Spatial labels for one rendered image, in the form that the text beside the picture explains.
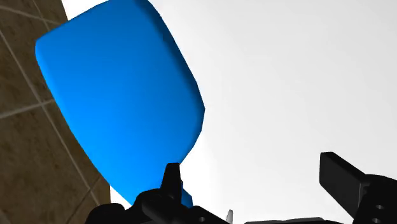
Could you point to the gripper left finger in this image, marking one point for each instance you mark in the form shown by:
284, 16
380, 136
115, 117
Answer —
161, 208

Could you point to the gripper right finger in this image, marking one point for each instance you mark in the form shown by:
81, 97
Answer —
369, 198

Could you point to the blue rounded flat object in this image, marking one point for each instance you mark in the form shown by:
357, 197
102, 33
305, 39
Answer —
118, 102

